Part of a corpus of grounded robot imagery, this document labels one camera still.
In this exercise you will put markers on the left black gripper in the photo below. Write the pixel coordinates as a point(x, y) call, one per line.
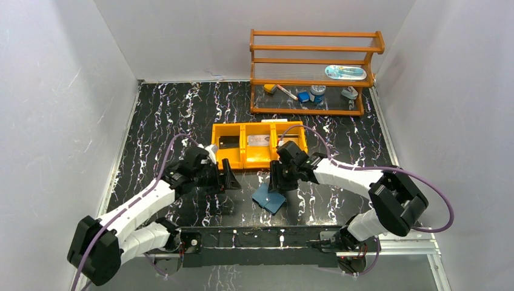
point(219, 176)

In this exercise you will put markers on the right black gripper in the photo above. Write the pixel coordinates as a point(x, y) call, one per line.
point(275, 174)

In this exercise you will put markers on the blue card holder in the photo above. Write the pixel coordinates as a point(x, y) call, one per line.
point(269, 201)

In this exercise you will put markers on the yellow three-compartment bin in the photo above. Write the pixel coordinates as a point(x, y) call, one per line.
point(245, 157)

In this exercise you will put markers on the orange wooden shelf rack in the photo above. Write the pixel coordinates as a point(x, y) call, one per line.
point(296, 60)

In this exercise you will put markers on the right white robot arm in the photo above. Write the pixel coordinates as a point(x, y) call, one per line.
point(397, 203)

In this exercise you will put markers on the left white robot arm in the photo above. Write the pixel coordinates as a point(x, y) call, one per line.
point(100, 246)

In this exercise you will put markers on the black credit card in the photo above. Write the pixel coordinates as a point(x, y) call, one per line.
point(229, 142)

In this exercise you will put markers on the silver credit card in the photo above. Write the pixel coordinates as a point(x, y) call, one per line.
point(258, 140)

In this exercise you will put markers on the white rectangular box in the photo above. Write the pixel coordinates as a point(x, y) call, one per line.
point(274, 120)

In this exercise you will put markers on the blue small box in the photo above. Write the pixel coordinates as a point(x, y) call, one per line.
point(303, 96)

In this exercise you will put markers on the white marker pen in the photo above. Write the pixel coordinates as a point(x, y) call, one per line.
point(287, 92)

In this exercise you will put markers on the yellow sponge block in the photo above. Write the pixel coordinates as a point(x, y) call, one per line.
point(270, 88)

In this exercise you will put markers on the grey tape dispenser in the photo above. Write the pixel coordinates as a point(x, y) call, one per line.
point(350, 93)

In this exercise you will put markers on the blue blister pack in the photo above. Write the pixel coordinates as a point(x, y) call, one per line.
point(344, 72)

